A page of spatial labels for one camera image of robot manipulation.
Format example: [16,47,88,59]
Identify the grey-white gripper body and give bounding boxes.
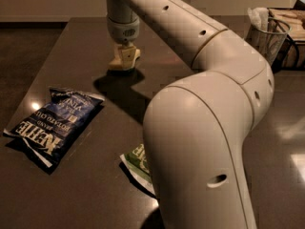
[107,17,140,45]

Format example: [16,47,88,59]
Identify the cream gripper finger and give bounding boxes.
[121,45,136,70]
[111,44,122,69]

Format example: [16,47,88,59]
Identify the yellow sponge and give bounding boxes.
[108,47,141,73]

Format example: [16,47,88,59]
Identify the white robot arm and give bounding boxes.
[108,0,275,229]

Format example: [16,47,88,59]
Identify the green jalapeno Kettle chip bag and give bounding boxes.
[120,144,155,195]

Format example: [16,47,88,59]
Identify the blue Kettle chip bag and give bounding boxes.
[4,88,104,169]

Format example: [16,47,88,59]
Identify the white napkins in cup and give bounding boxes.
[247,8,269,31]

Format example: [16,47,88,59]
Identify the metal mesh cup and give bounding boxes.
[246,14,291,65]

